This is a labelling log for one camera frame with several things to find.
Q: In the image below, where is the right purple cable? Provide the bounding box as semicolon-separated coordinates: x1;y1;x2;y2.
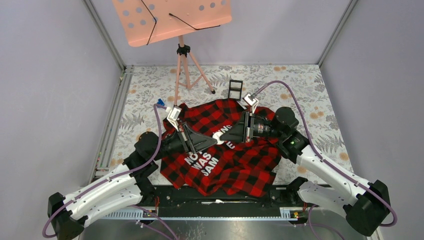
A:
253;80;398;228

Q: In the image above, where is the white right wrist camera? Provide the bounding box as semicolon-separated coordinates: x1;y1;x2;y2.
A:
242;93;259;115

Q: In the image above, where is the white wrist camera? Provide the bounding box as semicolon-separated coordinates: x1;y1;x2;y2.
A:
242;93;259;115
165;106;182;132

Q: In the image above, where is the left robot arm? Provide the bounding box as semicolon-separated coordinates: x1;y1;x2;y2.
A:
47;123;221;240

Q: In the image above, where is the floral patterned table mat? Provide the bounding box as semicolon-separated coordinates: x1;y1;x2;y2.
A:
108;65;353;187

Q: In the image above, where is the purple cable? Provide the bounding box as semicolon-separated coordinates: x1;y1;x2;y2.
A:
42;103;168;238
253;80;398;228

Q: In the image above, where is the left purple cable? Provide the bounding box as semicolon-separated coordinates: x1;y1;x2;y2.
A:
42;103;168;238

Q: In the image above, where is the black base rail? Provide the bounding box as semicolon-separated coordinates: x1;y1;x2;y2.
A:
154;185;305;220

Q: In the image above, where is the small blue plastic object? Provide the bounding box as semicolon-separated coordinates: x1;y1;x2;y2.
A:
157;98;165;106

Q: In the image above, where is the small round brooch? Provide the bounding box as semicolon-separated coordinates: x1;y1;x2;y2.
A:
212;131;225;145

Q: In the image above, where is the pink music stand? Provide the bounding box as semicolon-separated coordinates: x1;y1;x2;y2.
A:
112;0;232;105

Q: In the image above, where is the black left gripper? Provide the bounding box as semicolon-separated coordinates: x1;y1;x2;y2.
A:
152;122;218;161

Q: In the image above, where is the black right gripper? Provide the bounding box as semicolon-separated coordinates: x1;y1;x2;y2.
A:
219;111;284;144

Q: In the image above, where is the black brooch holder frame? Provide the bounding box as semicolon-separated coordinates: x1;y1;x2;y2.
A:
227;79;243;101

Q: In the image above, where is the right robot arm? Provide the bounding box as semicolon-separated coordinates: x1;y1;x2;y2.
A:
219;107;391;237

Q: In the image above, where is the red black plaid shirt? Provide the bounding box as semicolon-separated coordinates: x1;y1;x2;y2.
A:
160;98;282;197

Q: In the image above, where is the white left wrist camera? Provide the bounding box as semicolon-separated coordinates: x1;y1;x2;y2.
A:
165;106;182;132

